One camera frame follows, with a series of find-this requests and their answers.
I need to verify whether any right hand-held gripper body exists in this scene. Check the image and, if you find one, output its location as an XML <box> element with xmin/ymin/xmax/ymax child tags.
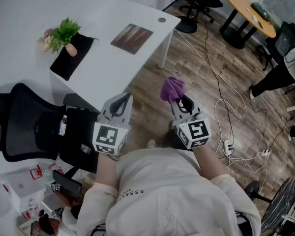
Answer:
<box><xmin>172</xmin><ymin>113</ymin><xmax>212</xmax><ymax>150</ymax></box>

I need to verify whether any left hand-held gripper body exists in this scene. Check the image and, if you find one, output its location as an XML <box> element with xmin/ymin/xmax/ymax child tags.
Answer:
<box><xmin>92</xmin><ymin>114</ymin><xmax>131</xmax><ymax>156</ymax></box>

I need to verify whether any purple cloth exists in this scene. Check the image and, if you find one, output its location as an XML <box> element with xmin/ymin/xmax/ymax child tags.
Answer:
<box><xmin>160</xmin><ymin>77</ymin><xmax>186</xmax><ymax>103</ymax></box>

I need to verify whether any person's left forearm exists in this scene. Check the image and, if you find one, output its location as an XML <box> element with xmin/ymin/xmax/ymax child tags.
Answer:
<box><xmin>95</xmin><ymin>152</ymin><xmax>119</xmax><ymax>189</ymax></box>

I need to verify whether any person's right forearm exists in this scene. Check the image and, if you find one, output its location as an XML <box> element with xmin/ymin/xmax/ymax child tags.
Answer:
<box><xmin>191</xmin><ymin>144</ymin><xmax>230</xmax><ymax>181</ymax></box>

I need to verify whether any white desk leg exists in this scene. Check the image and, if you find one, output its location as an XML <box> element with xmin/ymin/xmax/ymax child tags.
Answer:
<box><xmin>158</xmin><ymin>28</ymin><xmax>175</xmax><ymax>70</ymax></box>

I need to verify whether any person's cream shirt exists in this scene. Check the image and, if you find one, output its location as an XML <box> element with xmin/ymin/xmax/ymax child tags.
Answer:
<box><xmin>77</xmin><ymin>146</ymin><xmax>261</xmax><ymax>236</ymax></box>

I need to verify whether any black mesh office chair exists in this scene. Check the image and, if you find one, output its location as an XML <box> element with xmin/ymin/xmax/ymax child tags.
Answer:
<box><xmin>0</xmin><ymin>82</ymin><xmax>102</xmax><ymax>194</ymax></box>

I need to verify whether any green plant in pink vase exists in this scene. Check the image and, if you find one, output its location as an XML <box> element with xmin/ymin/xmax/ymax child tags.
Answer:
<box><xmin>37</xmin><ymin>17</ymin><xmax>82</xmax><ymax>58</ymax></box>

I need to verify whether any white cardboard box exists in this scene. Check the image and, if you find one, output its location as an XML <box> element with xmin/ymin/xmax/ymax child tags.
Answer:
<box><xmin>4</xmin><ymin>172</ymin><xmax>47</xmax><ymax>213</ymax></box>

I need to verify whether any round wooden table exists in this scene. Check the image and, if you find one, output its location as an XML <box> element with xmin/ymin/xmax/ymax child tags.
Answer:
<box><xmin>219</xmin><ymin>0</ymin><xmax>277</xmax><ymax>50</ymax></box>

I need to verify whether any black marble round table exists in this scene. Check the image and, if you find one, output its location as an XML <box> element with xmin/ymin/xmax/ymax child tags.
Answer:
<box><xmin>260</xmin><ymin>177</ymin><xmax>295</xmax><ymax>236</ymax></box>

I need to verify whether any green bag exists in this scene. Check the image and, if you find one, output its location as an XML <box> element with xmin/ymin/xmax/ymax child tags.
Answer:
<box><xmin>250</xmin><ymin>2</ymin><xmax>271</xmax><ymax>22</ymax></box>

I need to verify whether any black cable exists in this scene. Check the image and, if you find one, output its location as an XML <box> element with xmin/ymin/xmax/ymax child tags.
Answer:
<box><xmin>204</xmin><ymin>12</ymin><xmax>236</xmax><ymax>152</ymax></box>

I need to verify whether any white cable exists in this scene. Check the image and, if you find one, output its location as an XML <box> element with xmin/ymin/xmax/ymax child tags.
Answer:
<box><xmin>174</xmin><ymin>29</ymin><xmax>248</xmax><ymax>154</ymax></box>

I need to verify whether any clear box with red handles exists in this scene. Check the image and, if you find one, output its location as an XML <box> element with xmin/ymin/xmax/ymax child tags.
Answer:
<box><xmin>30</xmin><ymin>165</ymin><xmax>44</xmax><ymax>180</ymax></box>
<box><xmin>48</xmin><ymin>163</ymin><xmax>64</xmax><ymax>176</ymax></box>

